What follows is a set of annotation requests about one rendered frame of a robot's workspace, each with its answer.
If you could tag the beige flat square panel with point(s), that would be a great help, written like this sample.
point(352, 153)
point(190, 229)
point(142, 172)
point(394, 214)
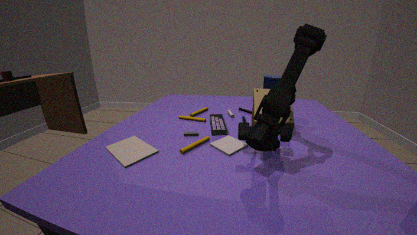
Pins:
point(131, 150)

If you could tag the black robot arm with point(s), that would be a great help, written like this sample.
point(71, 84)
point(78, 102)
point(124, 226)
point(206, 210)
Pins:
point(308, 40)

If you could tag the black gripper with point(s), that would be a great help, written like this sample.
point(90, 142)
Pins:
point(285, 132)

